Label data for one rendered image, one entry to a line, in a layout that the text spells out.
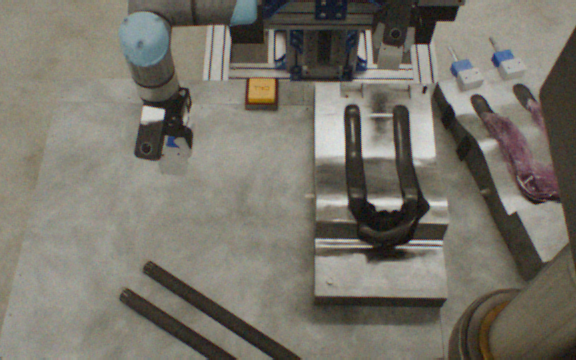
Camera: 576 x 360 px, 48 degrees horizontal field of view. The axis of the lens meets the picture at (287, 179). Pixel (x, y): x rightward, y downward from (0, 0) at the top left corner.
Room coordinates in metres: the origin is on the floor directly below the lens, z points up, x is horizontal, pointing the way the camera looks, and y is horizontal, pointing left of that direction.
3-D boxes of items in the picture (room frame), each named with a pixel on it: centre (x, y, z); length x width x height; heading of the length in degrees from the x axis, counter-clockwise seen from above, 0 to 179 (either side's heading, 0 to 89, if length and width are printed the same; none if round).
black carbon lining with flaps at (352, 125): (0.67, -0.20, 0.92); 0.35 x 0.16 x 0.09; 179
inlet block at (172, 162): (0.72, 0.23, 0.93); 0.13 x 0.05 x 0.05; 170
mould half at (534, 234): (0.73, -0.55, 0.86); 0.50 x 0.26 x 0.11; 16
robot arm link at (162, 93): (0.70, 0.23, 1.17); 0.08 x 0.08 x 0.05
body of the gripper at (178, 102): (0.71, 0.23, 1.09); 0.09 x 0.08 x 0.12; 170
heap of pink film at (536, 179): (0.74, -0.54, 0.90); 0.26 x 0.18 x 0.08; 16
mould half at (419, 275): (0.66, -0.19, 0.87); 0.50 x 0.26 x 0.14; 179
